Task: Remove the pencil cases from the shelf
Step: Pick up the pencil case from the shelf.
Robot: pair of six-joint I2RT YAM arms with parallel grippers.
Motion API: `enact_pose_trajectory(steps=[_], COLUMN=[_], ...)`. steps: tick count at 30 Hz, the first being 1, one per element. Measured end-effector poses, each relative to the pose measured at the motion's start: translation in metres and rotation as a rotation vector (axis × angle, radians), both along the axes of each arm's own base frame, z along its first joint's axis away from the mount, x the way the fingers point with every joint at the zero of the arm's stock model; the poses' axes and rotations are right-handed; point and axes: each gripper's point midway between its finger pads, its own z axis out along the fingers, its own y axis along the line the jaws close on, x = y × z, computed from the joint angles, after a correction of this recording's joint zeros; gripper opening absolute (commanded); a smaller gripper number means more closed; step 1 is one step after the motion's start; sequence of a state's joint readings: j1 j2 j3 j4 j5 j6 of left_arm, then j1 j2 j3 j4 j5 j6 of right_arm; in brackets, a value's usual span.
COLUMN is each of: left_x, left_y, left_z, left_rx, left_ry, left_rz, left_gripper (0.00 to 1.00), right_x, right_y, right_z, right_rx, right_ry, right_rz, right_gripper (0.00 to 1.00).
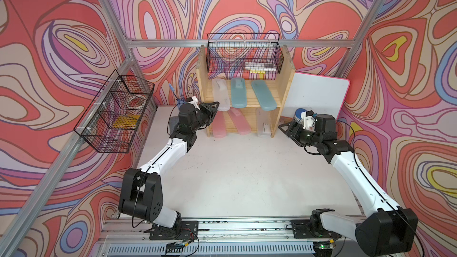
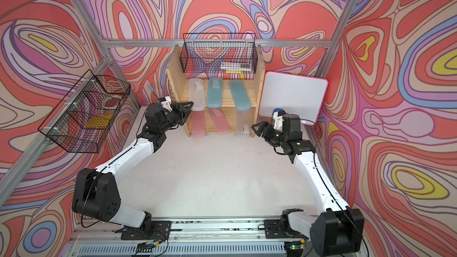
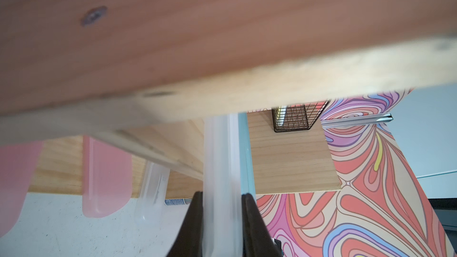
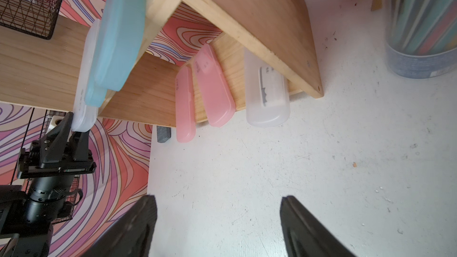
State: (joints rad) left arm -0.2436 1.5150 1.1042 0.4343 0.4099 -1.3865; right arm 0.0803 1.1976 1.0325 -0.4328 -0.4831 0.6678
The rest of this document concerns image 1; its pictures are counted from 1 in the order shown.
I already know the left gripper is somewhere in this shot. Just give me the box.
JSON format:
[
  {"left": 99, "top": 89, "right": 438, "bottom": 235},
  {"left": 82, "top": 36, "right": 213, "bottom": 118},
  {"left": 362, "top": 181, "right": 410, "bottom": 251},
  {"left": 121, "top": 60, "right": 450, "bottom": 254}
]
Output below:
[{"left": 188, "top": 101, "right": 218, "bottom": 134}]

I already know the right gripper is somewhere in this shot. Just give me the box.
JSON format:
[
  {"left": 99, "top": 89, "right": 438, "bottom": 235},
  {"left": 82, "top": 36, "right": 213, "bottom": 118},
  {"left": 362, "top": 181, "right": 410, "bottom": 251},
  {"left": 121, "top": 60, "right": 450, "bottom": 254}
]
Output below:
[{"left": 278, "top": 121, "right": 321, "bottom": 147}]

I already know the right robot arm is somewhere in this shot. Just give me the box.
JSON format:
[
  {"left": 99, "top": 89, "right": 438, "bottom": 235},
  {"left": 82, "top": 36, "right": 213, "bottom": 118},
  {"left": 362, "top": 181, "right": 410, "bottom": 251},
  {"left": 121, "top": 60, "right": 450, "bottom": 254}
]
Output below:
[{"left": 278, "top": 114, "right": 418, "bottom": 257}]

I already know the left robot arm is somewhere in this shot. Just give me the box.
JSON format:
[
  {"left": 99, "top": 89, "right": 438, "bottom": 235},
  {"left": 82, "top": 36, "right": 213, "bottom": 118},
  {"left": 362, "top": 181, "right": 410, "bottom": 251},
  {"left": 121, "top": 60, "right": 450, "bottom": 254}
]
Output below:
[{"left": 119, "top": 102, "right": 220, "bottom": 228}]

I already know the pencil tube blue lid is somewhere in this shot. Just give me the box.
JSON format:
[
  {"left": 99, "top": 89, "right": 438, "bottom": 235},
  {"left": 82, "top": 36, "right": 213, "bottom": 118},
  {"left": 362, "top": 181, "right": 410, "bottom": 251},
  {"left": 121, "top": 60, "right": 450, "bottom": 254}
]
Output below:
[{"left": 295, "top": 108, "right": 307, "bottom": 119}]

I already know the clear pencil case lower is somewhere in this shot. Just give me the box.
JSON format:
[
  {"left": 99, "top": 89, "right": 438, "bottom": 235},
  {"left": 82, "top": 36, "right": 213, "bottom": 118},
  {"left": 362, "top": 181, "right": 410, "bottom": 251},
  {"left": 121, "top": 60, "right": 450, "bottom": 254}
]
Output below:
[{"left": 255, "top": 108, "right": 272, "bottom": 138}]

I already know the wooden two-tier shelf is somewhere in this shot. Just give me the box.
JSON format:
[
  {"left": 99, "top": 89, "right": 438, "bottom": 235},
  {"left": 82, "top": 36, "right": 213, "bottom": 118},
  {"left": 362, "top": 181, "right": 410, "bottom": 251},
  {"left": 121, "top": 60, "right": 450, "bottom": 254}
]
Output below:
[{"left": 195, "top": 44, "right": 296, "bottom": 139}]

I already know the box in shelf basket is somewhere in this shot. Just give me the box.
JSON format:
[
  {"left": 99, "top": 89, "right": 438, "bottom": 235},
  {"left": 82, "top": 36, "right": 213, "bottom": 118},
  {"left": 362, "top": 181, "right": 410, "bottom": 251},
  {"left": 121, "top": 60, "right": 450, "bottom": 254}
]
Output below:
[{"left": 244, "top": 61, "right": 277, "bottom": 73}]

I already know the blue pen cup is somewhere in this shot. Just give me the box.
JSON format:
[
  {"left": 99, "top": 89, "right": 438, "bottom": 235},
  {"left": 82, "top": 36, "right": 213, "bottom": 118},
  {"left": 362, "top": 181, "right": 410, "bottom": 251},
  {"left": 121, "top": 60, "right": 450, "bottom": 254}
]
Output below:
[{"left": 168, "top": 83, "right": 187, "bottom": 105}]

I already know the grey felt eraser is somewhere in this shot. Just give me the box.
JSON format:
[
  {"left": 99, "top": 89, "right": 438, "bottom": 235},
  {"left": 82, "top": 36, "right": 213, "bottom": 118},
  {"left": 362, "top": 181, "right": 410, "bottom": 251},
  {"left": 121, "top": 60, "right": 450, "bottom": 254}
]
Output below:
[{"left": 169, "top": 116, "right": 179, "bottom": 134}]

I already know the tape roll in basket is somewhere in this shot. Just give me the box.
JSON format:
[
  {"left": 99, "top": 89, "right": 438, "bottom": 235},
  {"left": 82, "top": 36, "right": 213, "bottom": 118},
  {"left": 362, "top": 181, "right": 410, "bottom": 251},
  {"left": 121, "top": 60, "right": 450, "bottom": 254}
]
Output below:
[{"left": 126, "top": 95, "right": 146, "bottom": 111}]

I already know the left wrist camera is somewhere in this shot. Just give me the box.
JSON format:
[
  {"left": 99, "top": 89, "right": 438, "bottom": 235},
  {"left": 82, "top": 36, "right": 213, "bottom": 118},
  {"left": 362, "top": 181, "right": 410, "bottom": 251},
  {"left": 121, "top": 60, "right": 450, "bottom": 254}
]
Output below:
[{"left": 186, "top": 96, "right": 199, "bottom": 108}]

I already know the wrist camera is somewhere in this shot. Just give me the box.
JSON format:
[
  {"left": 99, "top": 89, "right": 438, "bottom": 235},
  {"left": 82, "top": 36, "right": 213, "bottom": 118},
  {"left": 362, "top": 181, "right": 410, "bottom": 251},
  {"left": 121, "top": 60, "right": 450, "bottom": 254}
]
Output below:
[
  {"left": 186, "top": 96, "right": 199, "bottom": 108},
  {"left": 301, "top": 111, "right": 315, "bottom": 131}
]

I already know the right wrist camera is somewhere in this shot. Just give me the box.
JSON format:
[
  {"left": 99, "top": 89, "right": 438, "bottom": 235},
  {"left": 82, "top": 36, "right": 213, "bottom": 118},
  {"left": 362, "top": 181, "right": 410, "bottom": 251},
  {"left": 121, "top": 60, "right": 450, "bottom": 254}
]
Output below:
[{"left": 301, "top": 111, "right": 315, "bottom": 131}]

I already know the white board pink frame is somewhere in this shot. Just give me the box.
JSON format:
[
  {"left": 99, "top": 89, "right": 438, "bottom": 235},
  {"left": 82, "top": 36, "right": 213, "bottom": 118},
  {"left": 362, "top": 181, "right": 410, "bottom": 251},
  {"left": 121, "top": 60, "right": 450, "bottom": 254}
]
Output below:
[{"left": 282, "top": 73, "right": 351, "bottom": 118}]

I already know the black wire basket on shelf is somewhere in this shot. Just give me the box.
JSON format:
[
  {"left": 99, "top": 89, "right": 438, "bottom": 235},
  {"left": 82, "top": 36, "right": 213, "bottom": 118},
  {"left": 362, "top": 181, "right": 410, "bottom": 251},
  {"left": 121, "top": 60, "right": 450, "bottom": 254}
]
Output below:
[{"left": 207, "top": 31, "right": 284, "bottom": 80}]

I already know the yellow item in wall basket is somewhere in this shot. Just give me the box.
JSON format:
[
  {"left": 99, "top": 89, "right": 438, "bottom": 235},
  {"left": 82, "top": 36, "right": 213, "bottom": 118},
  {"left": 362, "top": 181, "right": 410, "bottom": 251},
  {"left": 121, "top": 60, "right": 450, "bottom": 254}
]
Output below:
[{"left": 112, "top": 114, "right": 140, "bottom": 130}]

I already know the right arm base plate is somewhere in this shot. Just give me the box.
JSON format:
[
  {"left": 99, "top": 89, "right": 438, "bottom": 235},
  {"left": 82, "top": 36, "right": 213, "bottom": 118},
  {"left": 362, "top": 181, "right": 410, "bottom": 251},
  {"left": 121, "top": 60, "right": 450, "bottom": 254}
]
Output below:
[{"left": 286, "top": 219, "right": 342, "bottom": 240}]

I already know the black wire basket on wall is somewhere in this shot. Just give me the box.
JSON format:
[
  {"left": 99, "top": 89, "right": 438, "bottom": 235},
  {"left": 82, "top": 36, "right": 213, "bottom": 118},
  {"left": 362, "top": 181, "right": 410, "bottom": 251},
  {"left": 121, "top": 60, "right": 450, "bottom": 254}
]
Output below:
[{"left": 73, "top": 70, "right": 155, "bottom": 153}]

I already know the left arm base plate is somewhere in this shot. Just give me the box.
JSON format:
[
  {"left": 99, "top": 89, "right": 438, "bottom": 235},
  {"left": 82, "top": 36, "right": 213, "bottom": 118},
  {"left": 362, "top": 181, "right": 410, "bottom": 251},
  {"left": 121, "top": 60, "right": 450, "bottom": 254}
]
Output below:
[{"left": 145, "top": 220, "right": 199, "bottom": 241}]

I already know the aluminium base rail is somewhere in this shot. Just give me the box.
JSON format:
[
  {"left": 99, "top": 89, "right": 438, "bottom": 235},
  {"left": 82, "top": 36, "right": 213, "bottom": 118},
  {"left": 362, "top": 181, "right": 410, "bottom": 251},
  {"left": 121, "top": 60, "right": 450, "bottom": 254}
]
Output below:
[{"left": 90, "top": 216, "right": 365, "bottom": 257}]

